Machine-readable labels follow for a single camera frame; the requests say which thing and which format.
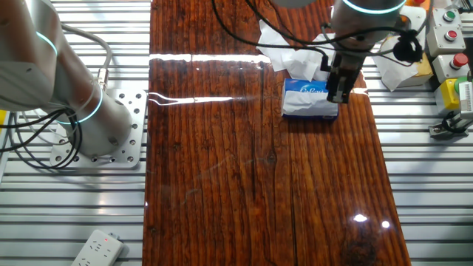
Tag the orange button box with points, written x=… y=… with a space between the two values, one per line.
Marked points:
x=419 y=3

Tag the blue tissue pack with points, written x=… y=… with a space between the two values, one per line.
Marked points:
x=292 y=84

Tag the crumpled white napkin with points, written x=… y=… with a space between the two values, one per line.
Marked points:
x=273 y=48
x=314 y=66

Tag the yellow box green button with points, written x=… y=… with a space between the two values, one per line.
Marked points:
x=447 y=96

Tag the grey box red mushroom button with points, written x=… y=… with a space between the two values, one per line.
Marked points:
x=441 y=70

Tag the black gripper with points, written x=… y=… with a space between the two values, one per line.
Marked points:
x=347 y=68

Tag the metal camera bracket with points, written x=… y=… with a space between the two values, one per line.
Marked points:
x=439 y=131

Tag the white power strip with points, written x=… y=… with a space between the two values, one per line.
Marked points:
x=98 y=249

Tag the grey box green red buttons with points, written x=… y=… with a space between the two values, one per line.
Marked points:
x=439 y=40

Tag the brown wooden board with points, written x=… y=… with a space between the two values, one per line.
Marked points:
x=221 y=166

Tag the silver finned camera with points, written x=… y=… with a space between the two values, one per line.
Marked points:
x=466 y=99

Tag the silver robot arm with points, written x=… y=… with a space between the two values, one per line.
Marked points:
x=37 y=55

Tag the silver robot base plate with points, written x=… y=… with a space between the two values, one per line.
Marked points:
x=133 y=122

